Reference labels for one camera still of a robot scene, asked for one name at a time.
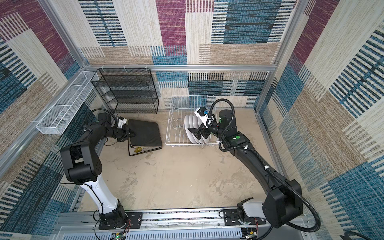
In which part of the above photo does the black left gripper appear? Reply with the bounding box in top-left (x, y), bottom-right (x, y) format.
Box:
top-left (105, 124), bottom-right (137, 142)

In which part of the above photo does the white round printed plate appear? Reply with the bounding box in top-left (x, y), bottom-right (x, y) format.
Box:
top-left (184, 115), bottom-right (193, 144)

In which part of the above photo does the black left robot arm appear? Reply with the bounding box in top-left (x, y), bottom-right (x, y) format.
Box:
top-left (60, 112), bottom-right (130, 229)

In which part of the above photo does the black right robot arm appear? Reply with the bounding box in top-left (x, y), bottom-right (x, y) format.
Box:
top-left (188, 107), bottom-right (303, 228)

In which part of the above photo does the black mesh shelf rack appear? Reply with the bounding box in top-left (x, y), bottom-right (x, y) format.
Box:
top-left (91, 68), bottom-right (160, 114)

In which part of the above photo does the white wire dish rack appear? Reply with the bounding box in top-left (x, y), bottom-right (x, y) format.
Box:
top-left (165, 95), bottom-right (217, 147)

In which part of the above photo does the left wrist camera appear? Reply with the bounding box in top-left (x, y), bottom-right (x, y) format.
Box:
top-left (118, 117), bottom-right (127, 129)

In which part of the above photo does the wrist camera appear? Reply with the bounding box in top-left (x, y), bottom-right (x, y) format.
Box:
top-left (118, 117), bottom-right (127, 129)
top-left (194, 107), bottom-right (214, 128)

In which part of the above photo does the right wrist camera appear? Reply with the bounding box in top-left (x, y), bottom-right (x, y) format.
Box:
top-left (194, 107), bottom-right (214, 128)

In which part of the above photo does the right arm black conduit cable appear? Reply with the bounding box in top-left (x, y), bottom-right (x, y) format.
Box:
top-left (208, 98), bottom-right (322, 233)

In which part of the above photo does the white wire wall basket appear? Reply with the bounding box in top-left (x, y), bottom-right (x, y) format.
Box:
top-left (36, 71), bottom-right (95, 135)

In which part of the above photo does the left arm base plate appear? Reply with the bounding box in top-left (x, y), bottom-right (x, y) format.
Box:
top-left (98, 212), bottom-right (143, 230)

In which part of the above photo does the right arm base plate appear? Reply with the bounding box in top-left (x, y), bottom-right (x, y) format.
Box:
top-left (219, 209), bottom-right (267, 226)

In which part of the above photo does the aluminium front rail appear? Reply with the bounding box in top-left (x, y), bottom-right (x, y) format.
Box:
top-left (49, 205), bottom-right (319, 240)

